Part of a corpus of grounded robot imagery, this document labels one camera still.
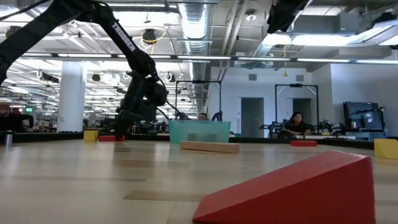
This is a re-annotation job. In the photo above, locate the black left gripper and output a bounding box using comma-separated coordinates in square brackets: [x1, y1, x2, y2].
[114, 76, 169, 141]

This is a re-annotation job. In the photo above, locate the yellow cube block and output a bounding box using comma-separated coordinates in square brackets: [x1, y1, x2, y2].
[83, 129, 100, 142]
[374, 138, 398, 160]

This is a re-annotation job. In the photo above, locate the white column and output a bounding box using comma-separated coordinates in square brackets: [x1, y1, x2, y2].
[57, 61, 87, 133]

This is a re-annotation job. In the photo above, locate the teal plastic bin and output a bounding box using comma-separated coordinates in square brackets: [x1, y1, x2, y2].
[169, 120, 232, 144]

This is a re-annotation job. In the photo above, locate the long wooden block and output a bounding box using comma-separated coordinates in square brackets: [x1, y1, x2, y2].
[179, 141, 241, 154]

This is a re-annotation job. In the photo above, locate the grey door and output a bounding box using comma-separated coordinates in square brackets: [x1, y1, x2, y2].
[292, 98, 312, 124]
[241, 97, 265, 138]

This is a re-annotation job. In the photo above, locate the dark screen on cart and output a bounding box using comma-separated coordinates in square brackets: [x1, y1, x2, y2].
[343, 101, 386, 130]

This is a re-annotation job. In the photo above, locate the red wedge block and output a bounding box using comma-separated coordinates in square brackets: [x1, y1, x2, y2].
[192, 151, 376, 224]

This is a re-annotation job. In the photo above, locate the silver ventilation duct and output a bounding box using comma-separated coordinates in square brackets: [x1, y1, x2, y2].
[251, 0, 313, 57]
[178, 2, 213, 119]

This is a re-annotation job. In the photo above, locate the yellow hanging cable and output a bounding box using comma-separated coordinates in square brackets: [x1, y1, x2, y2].
[283, 45, 289, 77]

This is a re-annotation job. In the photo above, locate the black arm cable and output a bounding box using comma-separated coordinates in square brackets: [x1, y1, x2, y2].
[155, 99, 191, 121]

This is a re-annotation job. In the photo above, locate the metal frame bar with lights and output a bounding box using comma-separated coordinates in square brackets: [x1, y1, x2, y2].
[21, 52, 398, 65]

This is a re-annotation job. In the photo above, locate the black station frame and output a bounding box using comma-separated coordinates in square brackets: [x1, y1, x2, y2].
[274, 83, 319, 126]

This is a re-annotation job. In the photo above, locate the black overhead camera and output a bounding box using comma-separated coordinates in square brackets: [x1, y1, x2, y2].
[142, 28, 157, 44]

